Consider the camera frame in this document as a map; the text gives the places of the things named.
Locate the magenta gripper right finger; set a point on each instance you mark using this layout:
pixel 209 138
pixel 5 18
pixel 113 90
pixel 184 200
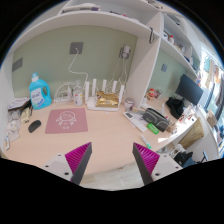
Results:
pixel 146 160

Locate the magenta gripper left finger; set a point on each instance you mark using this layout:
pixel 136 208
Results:
pixel 77 160

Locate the black computer mouse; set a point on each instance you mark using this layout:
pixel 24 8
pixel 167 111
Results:
pixel 34 125

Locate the pink mouse pad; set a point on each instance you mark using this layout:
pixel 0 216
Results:
pixel 72 120

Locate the black computer monitor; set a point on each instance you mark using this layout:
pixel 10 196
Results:
pixel 189 90

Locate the white green tube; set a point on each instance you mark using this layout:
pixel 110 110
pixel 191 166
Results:
pixel 146 142

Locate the green small box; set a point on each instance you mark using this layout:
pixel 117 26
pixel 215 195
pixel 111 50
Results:
pixel 152 128

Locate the white remote control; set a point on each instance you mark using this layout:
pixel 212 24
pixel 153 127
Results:
pixel 135 122

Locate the grey pencil case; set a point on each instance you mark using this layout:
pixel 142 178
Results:
pixel 157 119

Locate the small silver can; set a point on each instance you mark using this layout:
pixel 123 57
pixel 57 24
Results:
pixel 128 103

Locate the black bag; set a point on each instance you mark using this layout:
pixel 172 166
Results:
pixel 176 107

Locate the white wifi router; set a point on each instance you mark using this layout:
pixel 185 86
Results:
pixel 91 91

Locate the clear plastic bottle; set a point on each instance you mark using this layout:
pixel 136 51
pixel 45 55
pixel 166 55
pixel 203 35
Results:
pixel 78 94

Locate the gold foil bag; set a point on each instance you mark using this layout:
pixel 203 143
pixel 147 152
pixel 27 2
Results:
pixel 110 100

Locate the colourful toy figure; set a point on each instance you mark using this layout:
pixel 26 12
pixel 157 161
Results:
pixel 152 94

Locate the blue detergent bottle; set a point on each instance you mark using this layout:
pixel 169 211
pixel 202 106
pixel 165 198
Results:
pixel 39 92

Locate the pile of snack packets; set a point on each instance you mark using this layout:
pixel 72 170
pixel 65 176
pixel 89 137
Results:
pixel 18 113

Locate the white wall charger plug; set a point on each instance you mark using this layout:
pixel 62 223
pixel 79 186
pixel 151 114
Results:
pixel 125 52

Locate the dark wall socket left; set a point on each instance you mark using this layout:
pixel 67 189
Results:
pixel 18 64

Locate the grey wall socket plate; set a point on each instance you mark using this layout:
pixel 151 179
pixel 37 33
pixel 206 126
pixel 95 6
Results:
pixel 76 47

